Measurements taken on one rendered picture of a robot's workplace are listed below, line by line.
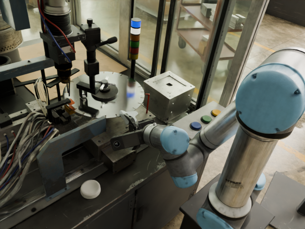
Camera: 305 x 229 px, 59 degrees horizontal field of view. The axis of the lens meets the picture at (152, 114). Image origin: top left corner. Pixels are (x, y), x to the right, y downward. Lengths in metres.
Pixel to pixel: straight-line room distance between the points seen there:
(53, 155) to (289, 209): 1.71
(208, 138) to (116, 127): 0.43
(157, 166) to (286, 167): 1.55
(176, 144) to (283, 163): 1.84
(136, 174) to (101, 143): 0.18
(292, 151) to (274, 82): 2.18
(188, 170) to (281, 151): 1.86
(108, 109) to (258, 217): 0.68
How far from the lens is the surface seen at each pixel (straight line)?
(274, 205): 2.16
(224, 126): 0.78
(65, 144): 0.90
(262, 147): 0.60
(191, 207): 1.04
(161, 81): 1.33
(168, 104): 1.24
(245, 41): 1.14
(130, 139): 0.89
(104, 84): 1.10
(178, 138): 0.74
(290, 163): 2.55
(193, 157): 0.83
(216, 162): 2.25
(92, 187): 1.03
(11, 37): 1.59
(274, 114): 0.52
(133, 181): 1.06
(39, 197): 1.04
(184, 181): 0.82
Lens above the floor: 1.60
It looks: 39 degrees down
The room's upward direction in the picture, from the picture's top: 8 degrees clockwise
